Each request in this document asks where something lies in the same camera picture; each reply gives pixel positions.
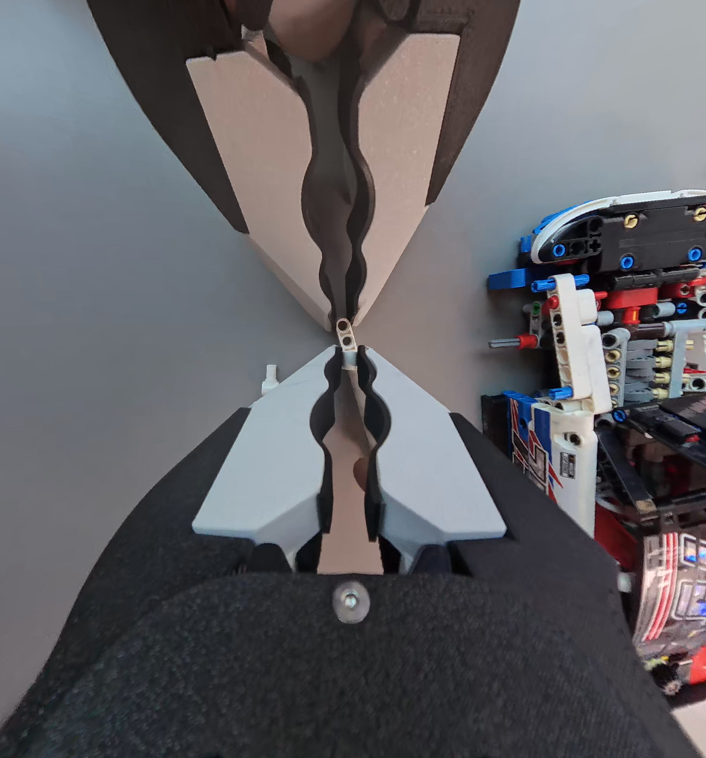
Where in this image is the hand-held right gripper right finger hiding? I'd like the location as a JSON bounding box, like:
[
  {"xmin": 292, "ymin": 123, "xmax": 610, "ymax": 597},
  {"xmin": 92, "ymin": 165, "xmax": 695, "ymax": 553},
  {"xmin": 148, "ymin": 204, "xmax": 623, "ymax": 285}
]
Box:
[{"xmin": 359, "ymin": 346, "xmax": 507, "ymax": 574}]

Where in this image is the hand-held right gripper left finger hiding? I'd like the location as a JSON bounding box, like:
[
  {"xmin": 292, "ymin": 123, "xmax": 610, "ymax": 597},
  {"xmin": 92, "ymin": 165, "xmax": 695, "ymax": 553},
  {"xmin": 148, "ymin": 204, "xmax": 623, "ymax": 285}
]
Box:
[{"xmin": 192, "ymin": 346, "xmax": 337, "ymax": 573}]

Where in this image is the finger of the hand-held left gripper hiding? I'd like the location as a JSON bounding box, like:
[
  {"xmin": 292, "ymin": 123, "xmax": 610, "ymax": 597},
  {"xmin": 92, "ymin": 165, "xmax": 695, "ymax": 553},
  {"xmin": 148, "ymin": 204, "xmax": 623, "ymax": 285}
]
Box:
[
  {"xmin": 186, "ymin": 32, "xmax": 349, "ymax": 330},
  {"xmin": 346, "ymin": 32, "xmax": 468, "ymax": 328}
]

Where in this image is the white toy brick beam assembly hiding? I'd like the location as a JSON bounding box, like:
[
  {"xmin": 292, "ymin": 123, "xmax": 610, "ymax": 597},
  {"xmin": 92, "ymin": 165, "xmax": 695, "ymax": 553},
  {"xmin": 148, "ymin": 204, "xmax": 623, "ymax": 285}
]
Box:
[{"xmin": 334, "ymin": 317, "xmax": 361, "ymax": 373}]

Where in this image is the person's left hand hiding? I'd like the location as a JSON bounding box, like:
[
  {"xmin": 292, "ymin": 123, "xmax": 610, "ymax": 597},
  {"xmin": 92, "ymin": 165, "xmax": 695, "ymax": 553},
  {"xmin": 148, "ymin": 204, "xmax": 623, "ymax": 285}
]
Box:
[{"xmin": 267, "ymin": 0, "xmax": 355, "ymax": 61}]

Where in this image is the toy brick race car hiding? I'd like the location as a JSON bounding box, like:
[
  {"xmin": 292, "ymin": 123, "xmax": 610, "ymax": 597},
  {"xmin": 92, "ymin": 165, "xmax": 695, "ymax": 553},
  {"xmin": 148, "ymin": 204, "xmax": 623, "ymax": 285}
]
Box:
[{"xmin": 486, "ymin": 188, "xmax": 706, "ymax": 698}]

